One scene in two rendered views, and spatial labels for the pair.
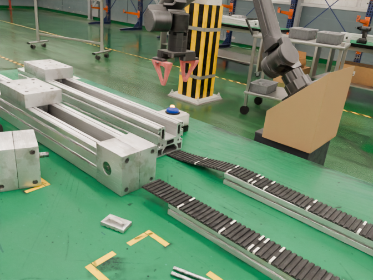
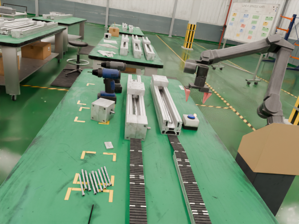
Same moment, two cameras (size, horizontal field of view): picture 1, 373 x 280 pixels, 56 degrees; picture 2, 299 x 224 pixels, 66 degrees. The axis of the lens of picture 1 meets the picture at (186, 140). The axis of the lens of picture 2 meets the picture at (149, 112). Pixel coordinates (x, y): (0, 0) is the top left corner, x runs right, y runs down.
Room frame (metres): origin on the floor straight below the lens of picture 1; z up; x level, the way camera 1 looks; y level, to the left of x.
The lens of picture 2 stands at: (-0.01, -0.59, 1.36)
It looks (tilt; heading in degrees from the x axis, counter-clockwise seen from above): 23 degrees down; 42
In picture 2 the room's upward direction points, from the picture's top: 9 degrees clockwise
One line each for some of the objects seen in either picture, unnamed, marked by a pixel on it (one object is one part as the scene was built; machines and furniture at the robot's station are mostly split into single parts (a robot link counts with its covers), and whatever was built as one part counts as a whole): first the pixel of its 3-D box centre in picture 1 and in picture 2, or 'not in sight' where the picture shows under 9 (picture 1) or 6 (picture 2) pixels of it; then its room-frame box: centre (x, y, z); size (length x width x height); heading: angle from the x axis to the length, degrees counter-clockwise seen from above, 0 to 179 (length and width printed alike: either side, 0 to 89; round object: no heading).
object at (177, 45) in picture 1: (177, 44); (200, 82); (1.06, 0.05, 1.05); 0.10 x 0.07 x 0.07; 140
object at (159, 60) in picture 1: (167, 69); (190, 93); (1.03, 0.08, 0.98); 0.07 x 0.07 x 0.09; 50
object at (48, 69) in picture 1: (48, 73); (159, 82); (1.30, 0.54, 0.87); 0.16 x 0.11 x 0.07; 50
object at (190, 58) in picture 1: (183, 67); (202, 95); (1.08, 0.03, 0.98); 0.07 x 0.07 x 0.09; 50
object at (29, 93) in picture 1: (30, 96); (135, 90); (0.99, 0.47, 0.87); 0.16 x 0.11 x 0.07; 50
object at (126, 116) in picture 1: (86, 101); (162, 100); (1.14, 0.35, 0.82); 0.80 x 0.10 x 0.09; 50
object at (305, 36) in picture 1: (291, 72); not in sight; (3.81, -1.06, 0.50); 1.03 x 0.55 x 1.01; 63
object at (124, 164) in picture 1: (130, 161); (138, 127); (0.71, 0.12, 0.83); 0.12 x 0.09 x 0.10; 140
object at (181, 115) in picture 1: (170, 121); (188, 122); (1.05, 0.06, 0.81); 0.10 x 0.08 x 0.06; 140
